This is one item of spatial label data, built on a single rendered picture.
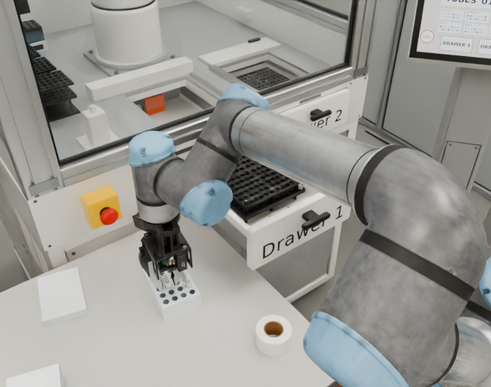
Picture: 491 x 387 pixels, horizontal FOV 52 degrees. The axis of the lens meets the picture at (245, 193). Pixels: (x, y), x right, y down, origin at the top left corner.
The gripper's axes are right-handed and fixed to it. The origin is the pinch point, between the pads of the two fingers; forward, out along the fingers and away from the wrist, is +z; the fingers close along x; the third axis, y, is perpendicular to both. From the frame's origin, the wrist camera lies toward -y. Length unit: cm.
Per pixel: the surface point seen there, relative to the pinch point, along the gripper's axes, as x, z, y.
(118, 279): -8.2, 4.9, -9.5
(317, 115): 56, -10, -29
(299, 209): 28.6, -11.7, 4.8
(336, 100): 65, -10, -33
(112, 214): -5.5, -7.6, -16.6
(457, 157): 122, 25, -31
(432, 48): 103, -18, -36
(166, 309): -2.4, 1.9, 5.8
